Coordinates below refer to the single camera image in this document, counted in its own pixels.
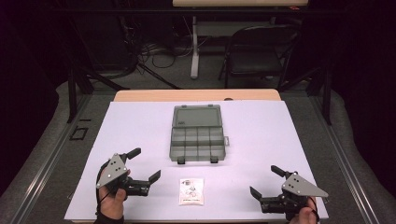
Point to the light wooden desk top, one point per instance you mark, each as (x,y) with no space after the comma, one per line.
(239,2)

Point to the black folding chair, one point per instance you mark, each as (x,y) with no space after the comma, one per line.
(258,59)

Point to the metal floor rail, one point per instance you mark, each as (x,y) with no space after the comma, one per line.
(46,165)
(342,161)

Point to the grey transparent compartment box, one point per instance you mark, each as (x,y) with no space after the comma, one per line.
(196,133)

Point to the small white printed packet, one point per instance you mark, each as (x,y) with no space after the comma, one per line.
(191,191)

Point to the white table mat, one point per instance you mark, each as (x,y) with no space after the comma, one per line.
(255,149)

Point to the black metal stand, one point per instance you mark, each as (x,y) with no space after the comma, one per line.
(323,90)
(77,84)

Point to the person's left hand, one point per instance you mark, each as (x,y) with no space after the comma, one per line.
(111,203)

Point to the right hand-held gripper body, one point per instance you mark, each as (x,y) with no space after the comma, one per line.
(299,186)

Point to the person's right hand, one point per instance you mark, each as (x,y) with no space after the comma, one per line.
(306,216)

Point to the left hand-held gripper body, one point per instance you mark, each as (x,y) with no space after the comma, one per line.
(112,171)

